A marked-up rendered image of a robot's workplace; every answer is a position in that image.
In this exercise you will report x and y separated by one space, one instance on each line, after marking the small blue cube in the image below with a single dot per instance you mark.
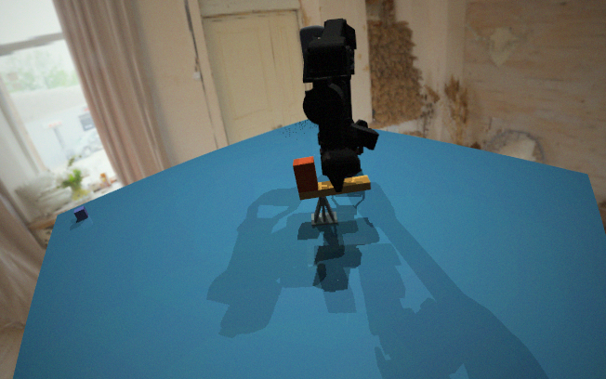
81 213

